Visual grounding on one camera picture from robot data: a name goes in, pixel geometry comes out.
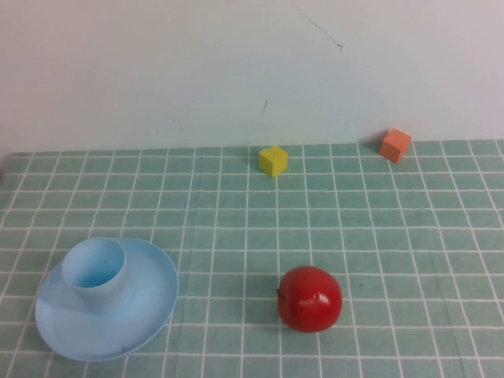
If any orange cube block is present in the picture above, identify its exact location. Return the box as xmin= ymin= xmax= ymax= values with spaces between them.
xmin=379 ymin=128 xmax=413 ymax=163

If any yellow cube block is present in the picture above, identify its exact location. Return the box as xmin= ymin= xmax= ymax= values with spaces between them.
xmin=258 ymin=145 xmax=289 ymax=178

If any light blue plastic cup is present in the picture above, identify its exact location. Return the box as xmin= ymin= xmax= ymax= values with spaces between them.
xmin=61 ymin=236 xmax=133 ymax=316

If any light blue plastic plate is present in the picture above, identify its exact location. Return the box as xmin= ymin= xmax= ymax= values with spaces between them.
xmin=34 ymin=236 xmax=180 ymax=362

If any red apple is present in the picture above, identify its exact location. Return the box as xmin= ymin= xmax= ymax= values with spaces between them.
xmin=276 ymin=265 xmax=343 ymax=334

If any green checked tablecloth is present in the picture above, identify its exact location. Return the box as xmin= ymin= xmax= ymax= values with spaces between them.
xmin=0 ymin=140 xmax=504 ymax=378

